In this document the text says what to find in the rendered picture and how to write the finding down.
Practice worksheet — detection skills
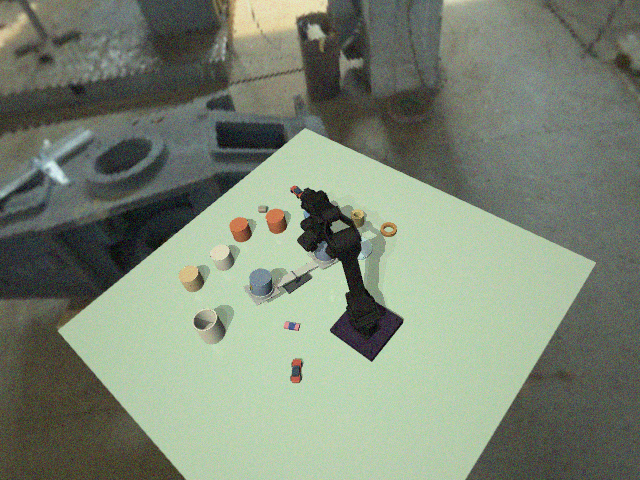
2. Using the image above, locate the brown cylinder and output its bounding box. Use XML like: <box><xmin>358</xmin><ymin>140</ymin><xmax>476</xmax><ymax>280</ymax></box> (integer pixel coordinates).
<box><xmin>178</xmin><ymin>265</ymin><xmax>204</xmax><ymax>292</ymax></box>
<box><xmin>265</xmin><ymin>209</ymin><xmax>287</xmax><ymax>234</ymax></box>
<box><xmin>229</xmin><ymin>217</ymin><xmax>252</xmax><ymax>242</ymax></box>

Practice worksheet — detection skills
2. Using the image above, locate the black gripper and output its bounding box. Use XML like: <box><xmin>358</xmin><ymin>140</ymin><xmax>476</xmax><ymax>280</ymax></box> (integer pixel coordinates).
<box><xmin>300</xmin><ymin>216</ymin><xmax>336</xmax><ymax>259</ymax></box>

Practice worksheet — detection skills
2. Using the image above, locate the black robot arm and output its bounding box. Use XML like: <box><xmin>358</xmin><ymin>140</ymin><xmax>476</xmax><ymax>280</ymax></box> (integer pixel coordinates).
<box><xmin>297</xmin><ymin>187</ymin><xmax>382</xmax><ymax>340</ymax></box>

